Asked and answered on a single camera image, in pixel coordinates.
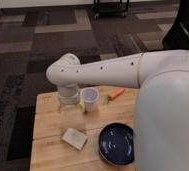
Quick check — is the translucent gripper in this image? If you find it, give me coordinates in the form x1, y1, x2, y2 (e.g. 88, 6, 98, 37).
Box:
57, 94, 87, 135

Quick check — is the dark blue ceramic bowl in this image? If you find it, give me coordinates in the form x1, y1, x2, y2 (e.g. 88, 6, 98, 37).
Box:
98, 123, 134, 166

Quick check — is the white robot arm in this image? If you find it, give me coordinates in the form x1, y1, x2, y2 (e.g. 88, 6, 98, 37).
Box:
46, 49, 189, 171

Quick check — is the translucent plastic cup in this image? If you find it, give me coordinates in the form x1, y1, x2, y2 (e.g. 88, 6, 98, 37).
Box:
81, 87, 99, 112

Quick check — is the white sponge block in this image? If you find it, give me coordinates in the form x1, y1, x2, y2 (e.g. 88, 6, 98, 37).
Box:
62, 128, 87, 150

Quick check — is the orange carrot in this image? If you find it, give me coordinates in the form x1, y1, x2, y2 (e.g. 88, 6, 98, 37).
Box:
108, 88, 125, 100

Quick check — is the black office chair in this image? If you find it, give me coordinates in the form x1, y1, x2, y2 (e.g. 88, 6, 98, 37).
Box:
162, 0, 189, 50

